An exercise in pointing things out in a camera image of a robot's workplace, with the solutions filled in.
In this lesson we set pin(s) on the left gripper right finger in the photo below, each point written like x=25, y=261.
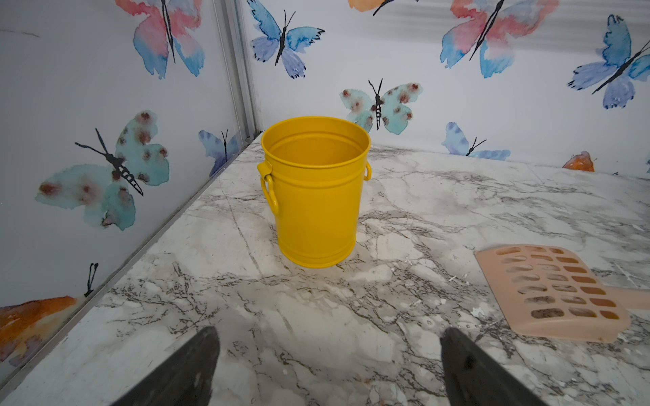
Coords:
x=473, y=378

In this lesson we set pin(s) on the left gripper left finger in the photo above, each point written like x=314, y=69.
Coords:
x=185, y=378

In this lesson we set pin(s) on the beige plastic slotted scoop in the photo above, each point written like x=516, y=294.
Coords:
x=549, y=292

